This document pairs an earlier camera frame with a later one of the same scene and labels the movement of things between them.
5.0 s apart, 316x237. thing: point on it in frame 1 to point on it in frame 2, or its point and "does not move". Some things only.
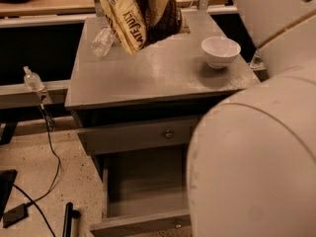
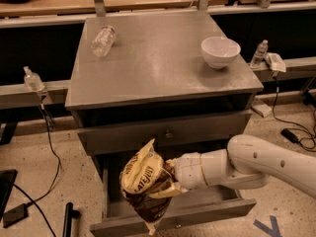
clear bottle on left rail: x=33 y=80 does not move
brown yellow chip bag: x=128 y=10 to x=141 y=175
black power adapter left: x=15 y=215 does not move
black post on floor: x=70 y=213 does not move
